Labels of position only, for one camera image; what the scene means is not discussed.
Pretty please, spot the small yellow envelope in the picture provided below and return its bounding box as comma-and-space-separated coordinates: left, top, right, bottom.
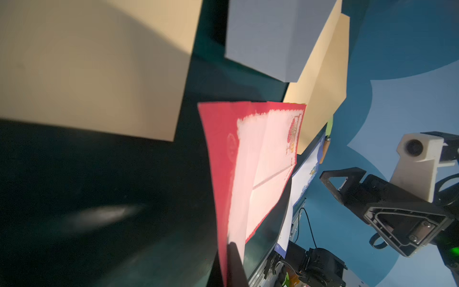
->
283, 1, 350, 155

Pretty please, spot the grey envelope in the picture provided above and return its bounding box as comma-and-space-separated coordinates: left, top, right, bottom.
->
225, 1, 341, 83

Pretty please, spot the red bordered letter paper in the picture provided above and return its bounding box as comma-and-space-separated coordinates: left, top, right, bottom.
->
198, 102, 306, 287

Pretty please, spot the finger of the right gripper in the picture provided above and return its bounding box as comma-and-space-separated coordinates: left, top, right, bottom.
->
319, 167, 366, 206

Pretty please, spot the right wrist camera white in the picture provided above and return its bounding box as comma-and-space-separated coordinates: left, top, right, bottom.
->
390, 132, 459, 203

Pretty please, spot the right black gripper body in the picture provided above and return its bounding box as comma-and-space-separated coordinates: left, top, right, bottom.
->
358, 174, 459, 273

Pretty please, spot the green toy shovel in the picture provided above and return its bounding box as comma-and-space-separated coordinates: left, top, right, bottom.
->
319, 117, 333, 164

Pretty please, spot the large yellow envelope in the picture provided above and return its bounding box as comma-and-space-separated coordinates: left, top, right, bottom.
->
1, 1, 202, 141

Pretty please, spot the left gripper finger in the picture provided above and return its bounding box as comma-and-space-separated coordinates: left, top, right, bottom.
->
226, 242, 249, 287

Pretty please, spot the blue floral letter paper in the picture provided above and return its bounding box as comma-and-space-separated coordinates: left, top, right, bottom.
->
274, 135, 325, 258

